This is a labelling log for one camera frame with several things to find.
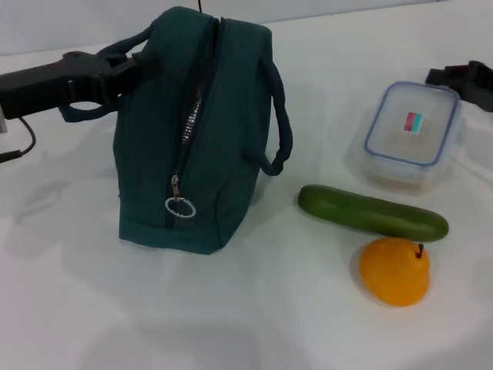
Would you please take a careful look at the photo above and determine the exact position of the orange pear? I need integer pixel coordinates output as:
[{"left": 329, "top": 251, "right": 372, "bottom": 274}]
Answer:
[{"left": 358, "top": 237, "right": 431, "bottom": 308}]

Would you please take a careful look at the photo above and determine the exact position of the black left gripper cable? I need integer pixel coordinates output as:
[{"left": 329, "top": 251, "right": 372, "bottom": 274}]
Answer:
[{"left": 0, "top": 115, "right": 38, "bottom": 165}]

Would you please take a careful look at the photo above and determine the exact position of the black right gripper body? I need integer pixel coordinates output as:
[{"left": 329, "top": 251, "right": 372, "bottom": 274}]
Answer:
[{"left": 458, "top": 60, "right": 493, "bottom": 113}]

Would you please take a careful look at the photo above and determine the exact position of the dark teal fabric bag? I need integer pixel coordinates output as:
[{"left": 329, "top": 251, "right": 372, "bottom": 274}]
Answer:
[{"left": 60, "top": 6, "right": 294, "bottom": 257}]

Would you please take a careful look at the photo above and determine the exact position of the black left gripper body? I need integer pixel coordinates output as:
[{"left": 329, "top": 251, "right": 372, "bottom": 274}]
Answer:
[{"left": 0, "top": 51, "right": 117, "bottom": 121}]

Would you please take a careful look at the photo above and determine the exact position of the green cucumber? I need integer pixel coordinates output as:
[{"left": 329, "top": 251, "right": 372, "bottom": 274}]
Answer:
[{"left": 297, "top": 183, "right": 450, "bottom": 243}]

